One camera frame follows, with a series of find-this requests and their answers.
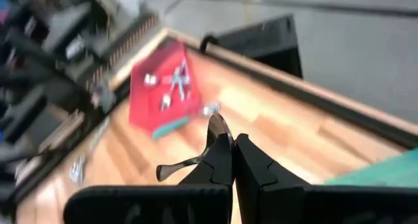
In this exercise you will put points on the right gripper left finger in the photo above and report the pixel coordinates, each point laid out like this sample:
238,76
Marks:
196,201

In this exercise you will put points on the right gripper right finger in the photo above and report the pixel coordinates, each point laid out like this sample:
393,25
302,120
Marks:
277,201

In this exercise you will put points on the black spoon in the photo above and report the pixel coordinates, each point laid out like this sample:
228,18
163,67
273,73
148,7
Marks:
217,126

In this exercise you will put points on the red translucent plastic bin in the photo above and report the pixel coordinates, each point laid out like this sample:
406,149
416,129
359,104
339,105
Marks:
147,116

